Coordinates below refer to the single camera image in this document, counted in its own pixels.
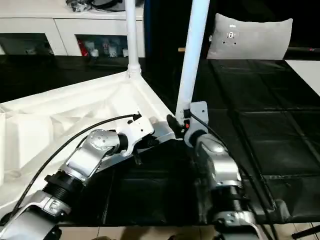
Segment white plastic table leg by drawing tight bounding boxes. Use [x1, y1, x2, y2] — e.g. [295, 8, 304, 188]
[124, 0, 144, 80]
[175, 0, 211, 126]

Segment white plastic table top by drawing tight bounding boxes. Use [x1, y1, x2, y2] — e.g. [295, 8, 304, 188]
[0, 69, 184, 213]

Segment black work mat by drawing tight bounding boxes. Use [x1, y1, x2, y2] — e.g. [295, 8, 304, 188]
[0, 55, 320, 228]

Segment black sofa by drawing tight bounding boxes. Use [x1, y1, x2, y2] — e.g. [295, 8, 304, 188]
[144, 0, 320, 61]

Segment grey cushion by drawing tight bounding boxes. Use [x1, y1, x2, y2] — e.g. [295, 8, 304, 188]
[207, 13, 294, 61]

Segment white flat board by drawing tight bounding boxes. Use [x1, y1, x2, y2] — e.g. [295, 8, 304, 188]
[284, 59, 320, 99]

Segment white glass-door cabinet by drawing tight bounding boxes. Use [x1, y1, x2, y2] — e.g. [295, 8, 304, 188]
[0, 0, 146, 57]

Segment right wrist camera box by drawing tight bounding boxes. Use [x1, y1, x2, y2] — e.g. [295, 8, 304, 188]
[182, 101, 209, 147]

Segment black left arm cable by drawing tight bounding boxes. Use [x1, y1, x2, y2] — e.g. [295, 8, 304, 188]
[0, 114, 142, 223]

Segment dark cabled device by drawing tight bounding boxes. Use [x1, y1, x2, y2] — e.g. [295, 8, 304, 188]
[65, 0, 145, 13]

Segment black metal frame bar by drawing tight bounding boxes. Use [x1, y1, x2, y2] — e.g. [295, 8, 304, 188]
[294, 226, 320, 239]

